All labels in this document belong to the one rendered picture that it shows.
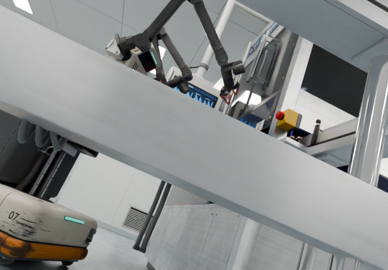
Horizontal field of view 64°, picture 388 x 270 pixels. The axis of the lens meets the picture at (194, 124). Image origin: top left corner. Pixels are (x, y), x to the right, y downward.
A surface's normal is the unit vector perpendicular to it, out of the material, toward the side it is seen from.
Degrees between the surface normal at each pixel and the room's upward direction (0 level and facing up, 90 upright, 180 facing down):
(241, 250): 90
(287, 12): 180
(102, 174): 90
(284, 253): 90
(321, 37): 180
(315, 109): 90
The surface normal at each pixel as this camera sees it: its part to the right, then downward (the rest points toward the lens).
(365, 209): 0.27, -0.25
